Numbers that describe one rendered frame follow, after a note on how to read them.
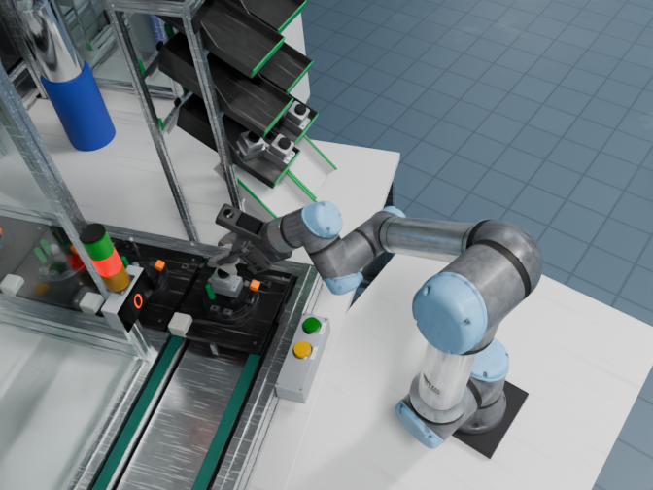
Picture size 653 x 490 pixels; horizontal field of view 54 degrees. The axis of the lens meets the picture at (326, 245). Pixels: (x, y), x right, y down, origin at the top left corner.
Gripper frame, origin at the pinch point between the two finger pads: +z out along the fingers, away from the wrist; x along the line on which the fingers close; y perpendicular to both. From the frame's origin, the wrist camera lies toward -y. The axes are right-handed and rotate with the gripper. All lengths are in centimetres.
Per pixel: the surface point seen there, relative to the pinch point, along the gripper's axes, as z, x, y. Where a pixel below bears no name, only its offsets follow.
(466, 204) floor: 33, 139, 121
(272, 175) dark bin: -6.9, 23.6, 1.1
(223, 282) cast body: 4.0, -2.2, 7.6
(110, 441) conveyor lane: 21.7, -41.2, 9.3
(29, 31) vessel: 54, 53, -59
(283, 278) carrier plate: 2.9, 9.8, 22.0
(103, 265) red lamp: -2.7, -21.2, -20.5
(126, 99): 81, 82, -22
